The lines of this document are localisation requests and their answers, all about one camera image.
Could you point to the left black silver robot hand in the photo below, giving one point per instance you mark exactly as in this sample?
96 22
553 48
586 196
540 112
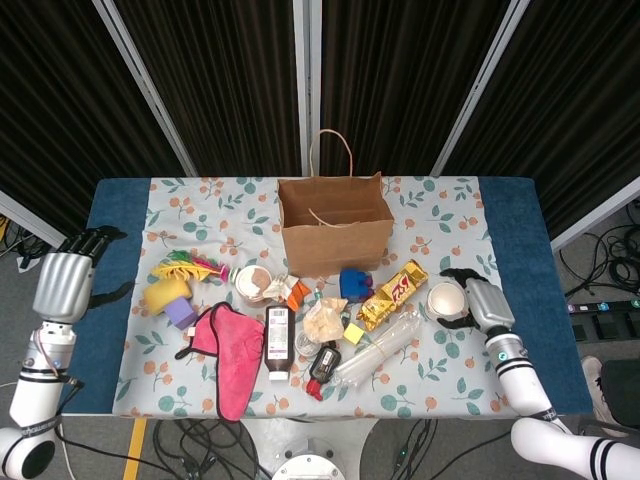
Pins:
62 287

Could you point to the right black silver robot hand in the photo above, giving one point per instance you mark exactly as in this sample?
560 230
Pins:
490 305

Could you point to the white paper cup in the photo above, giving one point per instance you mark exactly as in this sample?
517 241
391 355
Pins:
445 301

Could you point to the golden snack packet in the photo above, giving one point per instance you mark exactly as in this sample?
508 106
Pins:
392 295

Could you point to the clear bag of beige food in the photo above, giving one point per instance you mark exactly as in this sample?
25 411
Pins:
322 322

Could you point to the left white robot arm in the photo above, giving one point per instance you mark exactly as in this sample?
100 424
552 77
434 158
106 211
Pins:
35 390

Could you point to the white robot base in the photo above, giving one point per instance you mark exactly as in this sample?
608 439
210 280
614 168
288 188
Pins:
307 465

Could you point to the dark green small cube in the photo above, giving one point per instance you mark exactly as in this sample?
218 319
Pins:
346 317

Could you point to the brown paper bag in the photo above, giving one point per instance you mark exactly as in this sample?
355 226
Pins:
335 250

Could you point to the floral tablecloth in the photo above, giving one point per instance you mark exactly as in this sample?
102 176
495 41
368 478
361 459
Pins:
450 375

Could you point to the blue table cover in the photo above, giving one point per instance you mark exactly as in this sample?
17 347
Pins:
110 210

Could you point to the yellow sponge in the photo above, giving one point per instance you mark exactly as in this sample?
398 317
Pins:
162 292

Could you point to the purple foam cube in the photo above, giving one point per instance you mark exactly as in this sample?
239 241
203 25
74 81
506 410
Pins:
180 312

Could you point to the small purple block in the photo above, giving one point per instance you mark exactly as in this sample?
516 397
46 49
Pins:
369 285

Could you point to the yellow pink feather toy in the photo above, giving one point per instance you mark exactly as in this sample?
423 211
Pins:
185 270

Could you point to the white sneaker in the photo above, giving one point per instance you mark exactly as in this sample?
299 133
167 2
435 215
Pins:
592 375

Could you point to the yellow foam cube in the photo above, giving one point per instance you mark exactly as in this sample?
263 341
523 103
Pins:
353 333

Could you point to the blue building block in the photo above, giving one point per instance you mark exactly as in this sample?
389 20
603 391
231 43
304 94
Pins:
350 285

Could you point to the person leg dark trousers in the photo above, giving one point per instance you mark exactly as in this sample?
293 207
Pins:
622 395

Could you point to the black bottle red cap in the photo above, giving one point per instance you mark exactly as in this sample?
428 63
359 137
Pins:
325 362

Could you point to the pink towel black trim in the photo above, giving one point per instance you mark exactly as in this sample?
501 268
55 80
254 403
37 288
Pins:
235 360

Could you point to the clear tub brown contents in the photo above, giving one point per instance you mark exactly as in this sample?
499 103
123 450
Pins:
250 282

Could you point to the black ribbed partition panel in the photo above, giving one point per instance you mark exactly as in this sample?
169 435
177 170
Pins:
575 100
225 75
50 100
400 75

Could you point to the crumpled orange silver wrapper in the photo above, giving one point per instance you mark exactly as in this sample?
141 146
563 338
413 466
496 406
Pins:
285 290

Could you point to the brown bottle white cap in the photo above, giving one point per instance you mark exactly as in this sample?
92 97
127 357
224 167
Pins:
279 340

